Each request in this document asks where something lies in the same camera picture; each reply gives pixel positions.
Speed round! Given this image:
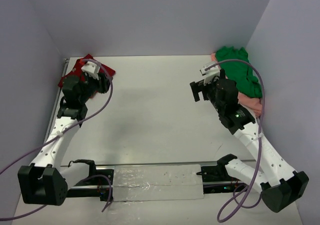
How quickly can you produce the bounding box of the red t-shirt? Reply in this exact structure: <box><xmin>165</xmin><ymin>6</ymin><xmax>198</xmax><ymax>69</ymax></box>
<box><xmin>58</xmin><ymin>53</ymin><xmax>116</xmax><ymax>89</ymax></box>

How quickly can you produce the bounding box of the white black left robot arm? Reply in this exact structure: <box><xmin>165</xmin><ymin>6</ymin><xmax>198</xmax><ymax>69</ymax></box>
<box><xmin>17</xmin><ymin>72</ymin><xmax>110</xmax><ymax>206</ymax></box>

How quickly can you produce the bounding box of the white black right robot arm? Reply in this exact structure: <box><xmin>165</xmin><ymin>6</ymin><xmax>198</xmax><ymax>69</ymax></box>
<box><xmin>190</xmin><ymin>76</ymin><xmax>309</xmax><ymax>213</ymax></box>

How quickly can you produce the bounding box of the green t-shirt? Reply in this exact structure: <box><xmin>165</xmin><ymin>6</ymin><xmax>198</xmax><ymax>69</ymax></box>
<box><xmin>215</xmin><ymin>46</ymin><xmax>263</xmax><ymax>98</ymax></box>

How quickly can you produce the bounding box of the salmon pink t-shirt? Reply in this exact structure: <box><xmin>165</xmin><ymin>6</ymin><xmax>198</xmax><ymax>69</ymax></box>
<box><xmin>219</xmin><ymin>61</ymin><xmax>262</xmax><ymax>117</ymax></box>

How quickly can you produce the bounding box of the white cardboard front cover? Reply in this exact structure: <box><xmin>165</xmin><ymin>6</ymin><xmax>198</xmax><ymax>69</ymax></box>
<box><xmin>11</xmin><ymin>159</ymin><xmax>307</xmax><ymax>225</ymax></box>

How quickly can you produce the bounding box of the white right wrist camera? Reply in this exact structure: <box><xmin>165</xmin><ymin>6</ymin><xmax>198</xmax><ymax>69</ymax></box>
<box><xmin>199</xmin><ymin>61</ymin><xmax>221</xmax><ymax>85</ymax></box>

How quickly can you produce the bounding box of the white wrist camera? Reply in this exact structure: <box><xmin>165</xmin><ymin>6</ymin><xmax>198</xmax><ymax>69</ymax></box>
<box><xmin>81</xmin><ymin>61</ymin><xmax>100</xmax><ymax>81</ymax></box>
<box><xmin>199</xmin><ymin>61</ymin><xmax>221</xmax><ymax>85</ymax></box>

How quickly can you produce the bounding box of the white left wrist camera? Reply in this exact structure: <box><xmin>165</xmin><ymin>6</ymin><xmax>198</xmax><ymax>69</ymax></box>
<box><xmin>81</xmin><ymin>61</ymin><xmax>100</xmax><ymax>81</ymax></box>

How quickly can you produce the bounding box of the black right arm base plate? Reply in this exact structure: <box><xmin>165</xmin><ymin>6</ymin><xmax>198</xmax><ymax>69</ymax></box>
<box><xmin>196</xmin><ymin>164</ymin><xmax>247</xmax><ymax>194</ymax></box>

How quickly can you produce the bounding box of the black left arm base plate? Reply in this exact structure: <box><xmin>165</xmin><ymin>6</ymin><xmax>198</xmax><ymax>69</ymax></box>
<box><xmin>66</xmin><ymin>166</ymin><xmax>115</xmax><ymax>202</ymax></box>

